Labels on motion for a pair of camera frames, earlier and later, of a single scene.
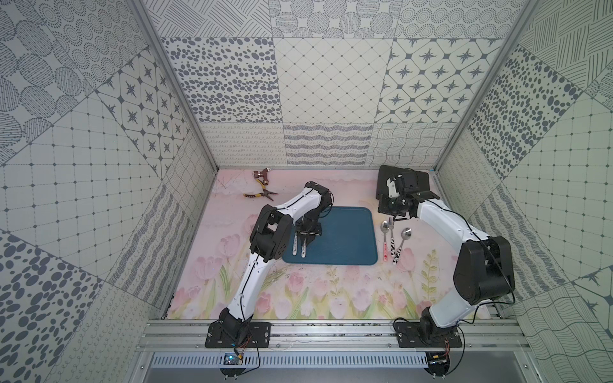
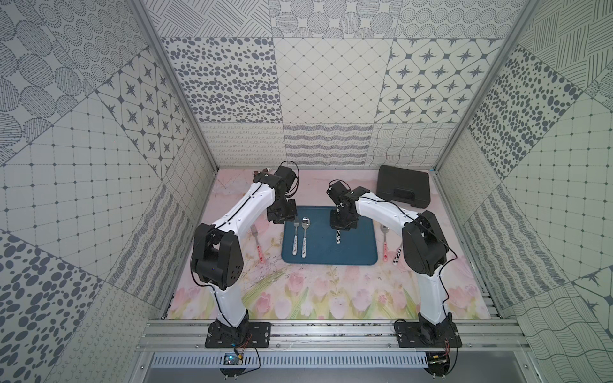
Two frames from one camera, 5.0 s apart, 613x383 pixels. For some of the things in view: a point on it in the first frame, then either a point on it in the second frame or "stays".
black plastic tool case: x=385 y=172 stays
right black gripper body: x=392 y=206 -> x=338 y=220
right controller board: x=438 y=363 stays
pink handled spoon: x=384 y=227 stays
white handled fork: x=294 y=246 stays
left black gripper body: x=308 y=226 -> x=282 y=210
